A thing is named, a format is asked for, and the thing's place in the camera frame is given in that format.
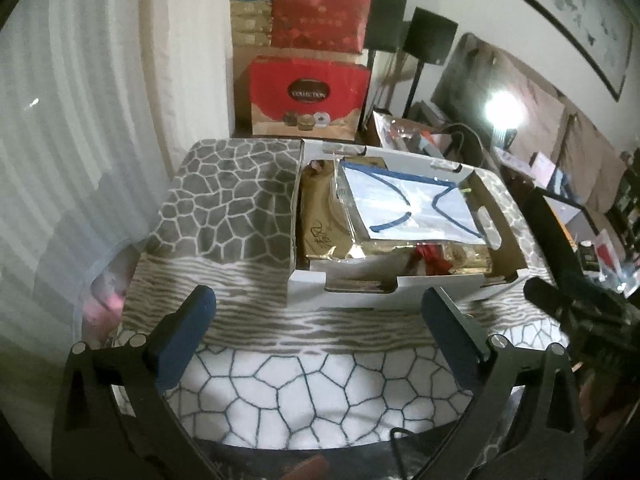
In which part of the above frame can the speaker stand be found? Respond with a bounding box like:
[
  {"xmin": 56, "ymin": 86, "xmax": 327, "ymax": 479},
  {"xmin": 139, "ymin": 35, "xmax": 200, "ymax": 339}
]
[{"xmin": 402, "ymin": 62, "xmax": 426, "ymax": 116}]

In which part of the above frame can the red chocolate gift box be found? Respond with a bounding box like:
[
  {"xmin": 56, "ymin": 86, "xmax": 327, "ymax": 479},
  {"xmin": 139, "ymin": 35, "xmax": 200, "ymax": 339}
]
[{"xmin": 248, "ymin": 56, "xmax": 372, "ymax": 141}]

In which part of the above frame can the black speaker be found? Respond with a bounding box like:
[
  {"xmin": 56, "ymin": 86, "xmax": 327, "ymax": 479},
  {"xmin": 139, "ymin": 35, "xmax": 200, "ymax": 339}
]
[
  {"xmin": 365, "ymin": 0, "xmax": 407, "ymax": 53},
  {"xmin": 402, "ymin": 7, "xmax": 460, "ymax": 66}
]

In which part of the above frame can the grey patterned blanket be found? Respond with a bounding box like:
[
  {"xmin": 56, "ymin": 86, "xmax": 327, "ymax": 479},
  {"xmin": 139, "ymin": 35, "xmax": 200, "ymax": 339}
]
[{"xmin": 112, "ymin": 137, "xmax": 571, "ymax": 453}]

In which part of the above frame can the gold foil bag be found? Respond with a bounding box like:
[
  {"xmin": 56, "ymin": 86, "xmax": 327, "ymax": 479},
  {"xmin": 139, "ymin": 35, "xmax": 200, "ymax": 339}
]
[{"xmin": 295, "ymin": 157, "xmax": 496, "ymax": 276}]

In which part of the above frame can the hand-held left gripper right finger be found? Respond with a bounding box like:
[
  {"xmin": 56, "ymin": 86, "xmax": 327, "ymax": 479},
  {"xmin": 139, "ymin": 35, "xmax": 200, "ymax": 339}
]
[{"xmin": 420, "ymin": 285, "xmax": 588, "ymax": 480}]

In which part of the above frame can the television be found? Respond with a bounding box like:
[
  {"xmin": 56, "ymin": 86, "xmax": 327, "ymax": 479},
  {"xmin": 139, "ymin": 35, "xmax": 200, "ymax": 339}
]
[{"xmin": 431, "ymin": 32, "xmax": 626, "ymax": 221}]

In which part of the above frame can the white cardboard box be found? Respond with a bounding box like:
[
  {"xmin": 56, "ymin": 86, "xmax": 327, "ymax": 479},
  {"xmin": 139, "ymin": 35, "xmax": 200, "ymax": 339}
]
[{"xmin": 287, "ymin": 137, "xmax": 531, "ymax": 308}]

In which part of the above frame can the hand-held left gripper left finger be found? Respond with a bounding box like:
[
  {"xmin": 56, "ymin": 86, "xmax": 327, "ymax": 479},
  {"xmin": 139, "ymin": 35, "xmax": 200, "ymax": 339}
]
[{"xmin": 50, "ymin": 285, "xmax": 218, "ymax": 480}]

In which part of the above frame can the red cord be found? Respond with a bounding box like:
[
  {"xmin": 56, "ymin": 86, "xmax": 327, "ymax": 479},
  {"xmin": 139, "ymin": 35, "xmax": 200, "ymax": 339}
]
[{"xmin": 412, "ymin": 242, "xmax": 453, "ymax": 277}]

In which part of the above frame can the white curtain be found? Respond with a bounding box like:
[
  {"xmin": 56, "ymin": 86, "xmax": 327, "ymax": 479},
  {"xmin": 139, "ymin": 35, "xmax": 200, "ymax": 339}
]
[{"xmin": 0, "ymin": 0, "xmax": 168, "ymax": 321}]

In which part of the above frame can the red patterned gift box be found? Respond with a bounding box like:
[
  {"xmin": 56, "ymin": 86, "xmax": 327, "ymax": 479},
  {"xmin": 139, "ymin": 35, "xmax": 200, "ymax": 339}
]
[{"xmin": 272, "ymin": 0, "xmax": 373, "ymax": 53}]

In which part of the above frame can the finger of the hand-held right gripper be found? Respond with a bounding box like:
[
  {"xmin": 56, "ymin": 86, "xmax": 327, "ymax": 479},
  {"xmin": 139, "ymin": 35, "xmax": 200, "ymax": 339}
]
[{"xmin": 522, "ymin": 277, "xmax": 571, "ymax": 318}]

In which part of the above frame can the stack of tan boxes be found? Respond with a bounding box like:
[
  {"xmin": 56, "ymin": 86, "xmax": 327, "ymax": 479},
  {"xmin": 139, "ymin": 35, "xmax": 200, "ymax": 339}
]
[{"xmin": 230, "ymin": 0, "xmax": 275, "ymax": 51}]

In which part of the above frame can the white bag with blue handles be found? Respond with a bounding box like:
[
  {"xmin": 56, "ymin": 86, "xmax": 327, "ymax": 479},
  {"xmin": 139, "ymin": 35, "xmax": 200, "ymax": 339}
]
[{"xmin": 340, "ymin": 160, "xmax": 488, "ymax": 246}]

